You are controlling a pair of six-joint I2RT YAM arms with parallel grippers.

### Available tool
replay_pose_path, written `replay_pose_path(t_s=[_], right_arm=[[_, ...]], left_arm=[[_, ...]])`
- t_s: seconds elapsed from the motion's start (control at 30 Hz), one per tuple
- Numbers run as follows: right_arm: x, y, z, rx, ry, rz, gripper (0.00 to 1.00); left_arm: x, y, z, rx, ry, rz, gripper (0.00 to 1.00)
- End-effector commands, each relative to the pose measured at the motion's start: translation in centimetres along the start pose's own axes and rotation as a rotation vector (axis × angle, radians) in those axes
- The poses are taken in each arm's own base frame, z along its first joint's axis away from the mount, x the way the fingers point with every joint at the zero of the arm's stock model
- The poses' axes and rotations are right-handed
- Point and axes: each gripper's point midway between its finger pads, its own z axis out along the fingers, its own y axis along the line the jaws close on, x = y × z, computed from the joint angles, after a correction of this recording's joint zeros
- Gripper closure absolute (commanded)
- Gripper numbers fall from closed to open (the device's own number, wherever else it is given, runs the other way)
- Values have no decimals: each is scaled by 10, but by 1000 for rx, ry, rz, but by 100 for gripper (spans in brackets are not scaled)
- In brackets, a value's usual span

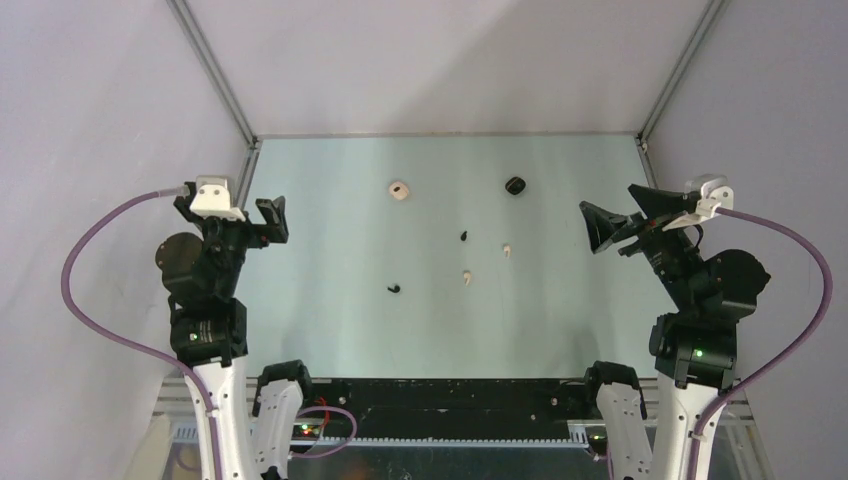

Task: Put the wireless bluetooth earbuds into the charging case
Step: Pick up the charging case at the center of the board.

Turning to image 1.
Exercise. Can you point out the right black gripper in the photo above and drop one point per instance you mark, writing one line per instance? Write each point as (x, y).
(655, 202)

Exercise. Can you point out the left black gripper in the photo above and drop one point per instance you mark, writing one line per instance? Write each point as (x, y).
(275, 228)

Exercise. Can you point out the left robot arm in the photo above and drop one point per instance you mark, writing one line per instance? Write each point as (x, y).
(238, 439)

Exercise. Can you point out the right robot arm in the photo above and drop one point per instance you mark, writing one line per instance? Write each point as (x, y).
(694, 347)

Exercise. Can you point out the black earbud charging case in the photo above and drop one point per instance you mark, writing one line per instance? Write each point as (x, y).
(515, 186)

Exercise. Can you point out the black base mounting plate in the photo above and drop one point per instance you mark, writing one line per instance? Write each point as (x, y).
(499, 410)

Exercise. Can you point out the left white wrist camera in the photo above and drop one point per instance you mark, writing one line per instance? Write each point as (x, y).
(213, 199)

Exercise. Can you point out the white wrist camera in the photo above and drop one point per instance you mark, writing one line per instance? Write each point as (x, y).
(710, 192)
(213, 199)

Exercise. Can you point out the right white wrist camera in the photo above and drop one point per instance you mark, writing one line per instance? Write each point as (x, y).
(710, 192)

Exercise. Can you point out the aluminium frame rail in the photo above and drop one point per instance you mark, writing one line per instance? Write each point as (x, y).
(174, 401)

